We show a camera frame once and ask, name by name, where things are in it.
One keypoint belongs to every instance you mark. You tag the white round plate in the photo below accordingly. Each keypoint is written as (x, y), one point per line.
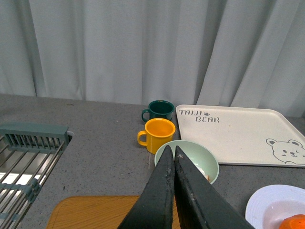
(270, 205)

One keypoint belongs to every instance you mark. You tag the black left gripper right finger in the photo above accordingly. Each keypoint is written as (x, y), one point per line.
(199, 205)

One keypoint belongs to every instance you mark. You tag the dark green mug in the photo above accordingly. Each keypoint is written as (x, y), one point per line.
(158, 109)

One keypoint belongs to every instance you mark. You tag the light green bowl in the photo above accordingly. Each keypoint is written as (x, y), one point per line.
(197, 153)

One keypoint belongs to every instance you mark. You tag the green sink drying rack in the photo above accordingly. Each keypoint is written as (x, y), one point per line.
(28, 155)

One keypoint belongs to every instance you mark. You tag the wooden cutting board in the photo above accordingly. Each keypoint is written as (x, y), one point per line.
(91, 212)

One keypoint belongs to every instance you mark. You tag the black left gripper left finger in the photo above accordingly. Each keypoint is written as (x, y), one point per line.
(154, 207)

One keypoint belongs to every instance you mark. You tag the orange mandarin fruit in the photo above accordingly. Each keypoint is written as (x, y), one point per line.
(293, 222)

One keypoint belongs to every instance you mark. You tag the yellow mug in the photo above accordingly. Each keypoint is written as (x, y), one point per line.
(156, 133)

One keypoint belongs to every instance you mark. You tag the white curtain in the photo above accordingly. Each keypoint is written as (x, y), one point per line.
(240, 53)

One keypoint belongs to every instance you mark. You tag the beige bear serving tray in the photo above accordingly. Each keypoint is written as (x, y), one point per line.
(243, 136)

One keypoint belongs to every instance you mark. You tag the toy fried egg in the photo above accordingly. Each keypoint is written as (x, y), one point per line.
(203, 173)

